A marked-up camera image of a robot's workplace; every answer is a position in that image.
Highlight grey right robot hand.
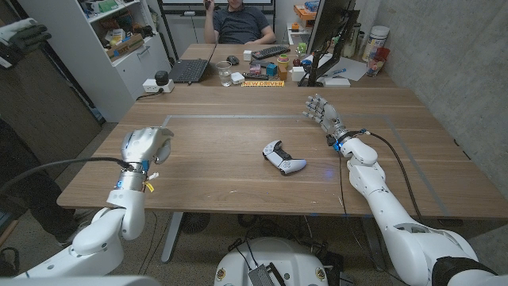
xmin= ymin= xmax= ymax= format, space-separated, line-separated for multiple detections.
xmin=302 ymin=93 xmax=350 ymax=144

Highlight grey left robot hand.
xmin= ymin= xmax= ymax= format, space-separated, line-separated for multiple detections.
xmin=114 ymin=126 xmax=175 ymax=192

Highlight white black game controller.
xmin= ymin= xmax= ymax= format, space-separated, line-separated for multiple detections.
xmin=261 ymin=140 xmax=308 ymax=176

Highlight flat white box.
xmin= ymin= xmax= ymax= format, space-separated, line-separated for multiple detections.
xmin=324 ymin=77 xmax=352 ymax=88

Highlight black monitor stand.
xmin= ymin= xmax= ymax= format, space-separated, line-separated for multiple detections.
xmin=298 ymin=10 xmax=361 ymax=87

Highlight white paper sheets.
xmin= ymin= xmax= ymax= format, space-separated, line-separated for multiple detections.
xmin=305 ymin=53 xmax=368 ymax=83

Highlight white power strip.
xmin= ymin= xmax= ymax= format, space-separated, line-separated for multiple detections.
xmin=142 ymin=78 xmax=175 ymax=95

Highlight yellow new driver sign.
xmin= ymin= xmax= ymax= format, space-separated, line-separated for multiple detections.
xmin=241 ymin=80 xmax=286 ymax=88

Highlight white shelf cabinet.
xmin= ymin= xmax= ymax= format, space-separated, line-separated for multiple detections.
xmin=17 ymin=0 xmax=171 ymax=123

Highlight black keyboard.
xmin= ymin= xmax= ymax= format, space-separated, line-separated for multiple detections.
xmin=251 ymin=44 xmax=291 ymax=60

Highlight black laptop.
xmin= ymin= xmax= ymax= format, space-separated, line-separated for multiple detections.
xmin=168 ymin=38 xmax=220 ymax=84

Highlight white round canister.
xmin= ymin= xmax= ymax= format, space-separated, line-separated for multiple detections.
xmin=361 ymin=25 xmax=391 ymax=63

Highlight black floor fan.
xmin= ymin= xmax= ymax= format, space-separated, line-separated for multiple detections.
xmin=180 ymin=212 xmax=212 ymax=234

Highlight black computer monitor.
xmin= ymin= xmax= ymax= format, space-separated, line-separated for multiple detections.
xmin=306 ymin=0 xmax=358 ymax=55

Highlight grey table leg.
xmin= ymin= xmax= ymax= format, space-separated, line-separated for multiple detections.
xmin=360 ymin=216 xmax=387 ymax=272
xmin=161 ymin=212 xmax=184 ymax=264

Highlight brown cardboard box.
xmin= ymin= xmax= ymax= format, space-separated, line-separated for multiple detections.
xmin=105 ymin=33 xmax=145 ymax=63

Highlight clear drinking glass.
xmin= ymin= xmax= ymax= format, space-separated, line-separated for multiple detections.
xmin=215 ymin=60 xmax=233 ymax=87

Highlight orange box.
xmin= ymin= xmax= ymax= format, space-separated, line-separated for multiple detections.
xmin=293 ymin=3 xmax=321 ymax=21

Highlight black metal stand pole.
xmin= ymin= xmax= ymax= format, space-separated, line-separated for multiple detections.
xmin=156 ymin=0 xmax=178 ymax=64

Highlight standing person black gloves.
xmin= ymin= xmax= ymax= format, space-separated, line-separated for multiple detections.
xmin=0 ymin=17 xmax=94 ymax=244

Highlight seated person dark shirt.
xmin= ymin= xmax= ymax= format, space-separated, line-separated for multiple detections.
xmin=203 ymin=0 xmax=277 ymax=45

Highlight green carton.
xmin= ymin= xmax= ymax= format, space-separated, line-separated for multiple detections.
xmin=97 ymin=0 xmax=120 ymax=14

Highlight white robot torso base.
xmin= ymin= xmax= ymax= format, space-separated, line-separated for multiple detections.
xmin=214 ymin=237 xmax=329 ymax=286

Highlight grey electronics box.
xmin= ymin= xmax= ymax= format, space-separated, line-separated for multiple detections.
xmin=248 ymin=264 xmax=275 ymax=286

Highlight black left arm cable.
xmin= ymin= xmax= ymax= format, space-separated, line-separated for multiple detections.
xmin=0 ymin=157 xmax=134 ymax=195

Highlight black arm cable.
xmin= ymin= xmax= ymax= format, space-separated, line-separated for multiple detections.
xmin=359 ymin=129 xmax=425 ymax=224
xmin=0 ymin=157 xmax=134 ymax=195

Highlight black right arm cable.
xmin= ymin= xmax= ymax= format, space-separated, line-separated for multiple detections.
xmin=359 ymin=129 xmax=425 ymax=224

